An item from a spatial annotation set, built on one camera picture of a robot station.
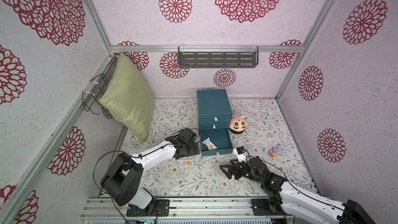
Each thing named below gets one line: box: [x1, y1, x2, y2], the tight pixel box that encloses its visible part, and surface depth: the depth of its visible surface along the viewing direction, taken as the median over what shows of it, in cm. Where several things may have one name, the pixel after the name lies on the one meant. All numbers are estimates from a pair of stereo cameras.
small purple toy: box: [268, 142, 283, 158], surface depth 92 cm
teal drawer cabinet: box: [196, 88, 234, 157], surface depth 92 cm
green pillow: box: [98, 51, 153, 142], surface depth 85 cm
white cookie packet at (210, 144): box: [201, 136, 218, 151], surface depth 95 cm
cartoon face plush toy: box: [228, 112, 250, 135], surface depth 99 cm
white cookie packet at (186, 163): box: [179, 158, 194, 168], surface depth 89 cm
